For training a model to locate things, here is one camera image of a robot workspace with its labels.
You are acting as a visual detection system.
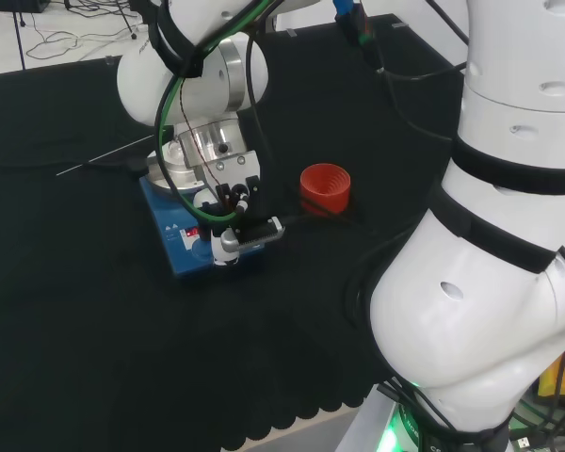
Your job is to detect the black cable from adapter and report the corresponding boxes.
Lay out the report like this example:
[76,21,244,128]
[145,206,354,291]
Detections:
[375,59,468,142]

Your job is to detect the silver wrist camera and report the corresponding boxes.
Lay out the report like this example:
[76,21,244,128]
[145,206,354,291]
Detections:
[219,217,286,253]

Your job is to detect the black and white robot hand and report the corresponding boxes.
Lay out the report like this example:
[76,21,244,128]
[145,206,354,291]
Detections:
[191,174,266,267]

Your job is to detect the black tripod leg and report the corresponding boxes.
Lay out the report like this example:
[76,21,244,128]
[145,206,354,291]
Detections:
[116,0,139,40]

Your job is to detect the black adapter with blue plug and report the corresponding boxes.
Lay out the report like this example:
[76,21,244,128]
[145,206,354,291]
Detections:
[332,0,381,67]

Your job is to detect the black bench cloth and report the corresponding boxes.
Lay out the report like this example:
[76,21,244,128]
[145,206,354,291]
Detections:
[0,12,468,452]

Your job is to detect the red ribbed cylinder cup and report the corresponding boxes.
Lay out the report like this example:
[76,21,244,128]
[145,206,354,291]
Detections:
[299,163,352,218]

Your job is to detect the heater with blue base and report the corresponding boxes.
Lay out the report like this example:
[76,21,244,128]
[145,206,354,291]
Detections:
[138,153,265,280]

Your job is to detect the aluminium heating block black handles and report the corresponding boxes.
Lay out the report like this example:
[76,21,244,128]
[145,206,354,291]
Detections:
[126,140,209,193]

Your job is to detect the thin glass rod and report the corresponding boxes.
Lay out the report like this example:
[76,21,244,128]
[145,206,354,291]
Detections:
[55,133,156,177]

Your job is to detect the black cable along arm wrist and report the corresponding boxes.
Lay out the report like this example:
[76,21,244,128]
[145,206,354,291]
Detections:
[245,33,274,218]

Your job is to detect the loose cables on floor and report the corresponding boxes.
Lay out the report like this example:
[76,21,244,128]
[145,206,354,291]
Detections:
[24,0,148,62]

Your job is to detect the yellow stop button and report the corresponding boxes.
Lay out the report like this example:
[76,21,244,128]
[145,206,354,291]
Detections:
[536,336,565,401]

